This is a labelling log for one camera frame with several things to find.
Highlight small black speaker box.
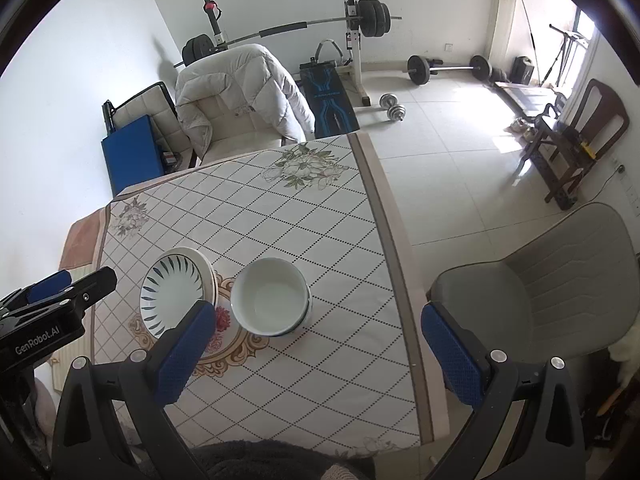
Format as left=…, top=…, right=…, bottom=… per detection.
left=510, top=55, right=535, bottom=86

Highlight chrome dumbbell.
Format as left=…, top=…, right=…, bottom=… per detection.
left=378, top=93, right=406, bottom=122

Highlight dark wooden chair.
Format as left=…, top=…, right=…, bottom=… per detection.
left=520, top=78, right=630, bottom=211

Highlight blue black weight bench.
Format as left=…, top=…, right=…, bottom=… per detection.
left=299, top=39, right=359, bottom=139

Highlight white bowl dark rim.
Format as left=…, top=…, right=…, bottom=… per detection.
left=270, top=285, right=312, bottom=336

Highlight checked floral tablecloth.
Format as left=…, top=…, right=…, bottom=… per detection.
left=60, top=132, right=450, bottom=455

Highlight barbell on rack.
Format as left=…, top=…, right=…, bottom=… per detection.
left=175, top=0, right=401, bottom=67

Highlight grey upholstered chair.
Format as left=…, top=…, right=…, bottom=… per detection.
left=426, top=201, right=640, bottom=396

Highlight white floral rim plate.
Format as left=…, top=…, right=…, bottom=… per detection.
left=164, top=246, right=218, bottom=307

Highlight plain white bowl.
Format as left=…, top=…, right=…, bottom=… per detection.
left=230, top=258, right=309, bottom=337

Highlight floor barbell black plates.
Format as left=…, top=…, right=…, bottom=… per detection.
left=407, top=55, right=492, bottom=86

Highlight blue folded mat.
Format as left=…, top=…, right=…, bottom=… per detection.
left=101, top=116, right=165, bottom=196

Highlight white puffer jacket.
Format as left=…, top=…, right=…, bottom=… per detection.
left=176, top=44, right=314, bottom=161

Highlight folded cream padded chair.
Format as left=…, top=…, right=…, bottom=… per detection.
left=102, top=81, right=198, bottom=172

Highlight blue leaf pattern plate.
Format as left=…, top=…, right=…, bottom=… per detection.
left=140, top=254, right=205, bottom=339

